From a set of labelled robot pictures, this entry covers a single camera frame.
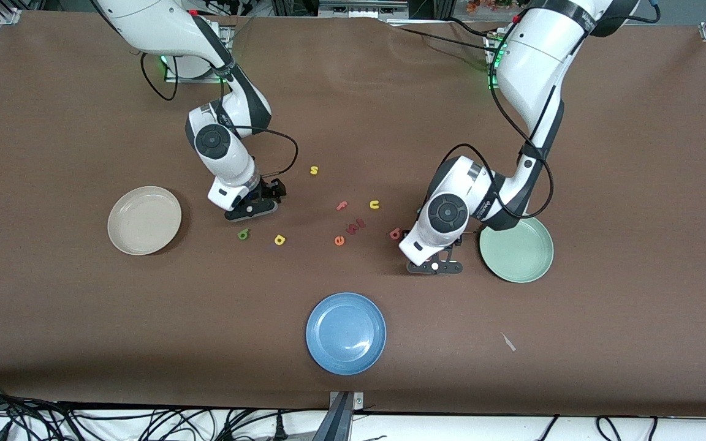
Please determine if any orange flower decoration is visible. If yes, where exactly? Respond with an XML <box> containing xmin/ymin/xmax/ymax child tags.
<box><xmin>466</xmin><ymin>0</ymin><xmax>528</xmax><ymax>14</ymax></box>

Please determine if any blue round plate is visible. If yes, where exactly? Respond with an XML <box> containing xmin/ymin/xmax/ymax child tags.
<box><xmin>305</xmin><ymin>292</ymin><xmax>387</xmax><ymax>375</ymax></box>

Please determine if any brown table cover sheet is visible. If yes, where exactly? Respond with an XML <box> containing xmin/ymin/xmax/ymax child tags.
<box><xmin>0</xmin><ymin>9</ymin><xmax>706</xmax><ymax>418</ymax></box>

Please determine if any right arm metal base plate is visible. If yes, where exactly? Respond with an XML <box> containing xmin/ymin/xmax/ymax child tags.
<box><xmin>163</xmin><ymin>18</ymin><xmax>234</xmax><ymax>83</ymax></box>

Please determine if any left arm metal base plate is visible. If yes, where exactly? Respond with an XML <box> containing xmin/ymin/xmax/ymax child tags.
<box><xmin>482</xmin><ymin>28</ymin><xmax>513</xmax><ymax>91</ymax></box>

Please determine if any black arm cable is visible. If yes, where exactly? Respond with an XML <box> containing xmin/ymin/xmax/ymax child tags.
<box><xmin>445</xmin><ymin>43</ymin><xmax>555</xmax><ymax>219</ymax></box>
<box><xmin>140</xmin><ymin>52</ymin><xmax>300</xmax><ymax>184</ymax></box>

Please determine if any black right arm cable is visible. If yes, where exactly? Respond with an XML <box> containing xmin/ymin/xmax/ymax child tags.
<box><xmin>140</xmin><ymin>52</ymin><xmax>300</xmax><ymax>184</ymax></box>

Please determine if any black aluminium profile bar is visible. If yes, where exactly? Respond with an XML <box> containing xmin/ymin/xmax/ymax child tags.
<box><xmin>313</xmin><ymin>392</ymin><xmax>354</xmax><ymax>441</ymax></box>

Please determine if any black cable on table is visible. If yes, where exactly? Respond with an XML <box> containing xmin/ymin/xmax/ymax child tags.
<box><xmin>397</xmin><ymin>26</ymin><xmax>490</xmax><ymax>54</ymax></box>
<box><xmin>448</xmin><ymin>17</ymin><xmax>502</xmax><ymax>40</ymax></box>

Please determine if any metal table edge bracket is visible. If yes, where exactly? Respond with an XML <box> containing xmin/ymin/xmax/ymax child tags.
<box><xmin>328</xmin><ymin>391</ymin><xmax>365</xmax><ymax>409</ymax></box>

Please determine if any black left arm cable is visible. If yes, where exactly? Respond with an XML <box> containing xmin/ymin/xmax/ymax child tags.
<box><xmin>445</xmin><ymin>43</ymin><xmax>555</xmax><ymax>219</ymax></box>

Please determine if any metal background rack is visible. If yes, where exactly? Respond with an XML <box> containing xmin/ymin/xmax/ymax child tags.
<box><xmin>270</xmin><ymin>0</ymin><xmax>458</xmax><ymax>19</ymax></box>

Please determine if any pale green round plate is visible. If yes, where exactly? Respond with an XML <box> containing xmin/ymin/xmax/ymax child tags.
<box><xmin>479</xmin><ymin>217</ymin><xmax>555</xmax><ymax>284</ymax></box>

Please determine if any beige round plate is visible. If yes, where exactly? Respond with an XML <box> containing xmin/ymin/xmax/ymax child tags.
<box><xmin>107</xmin><ymin>186</ymin><xmax>183</xmax><ymax>256</ymax></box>

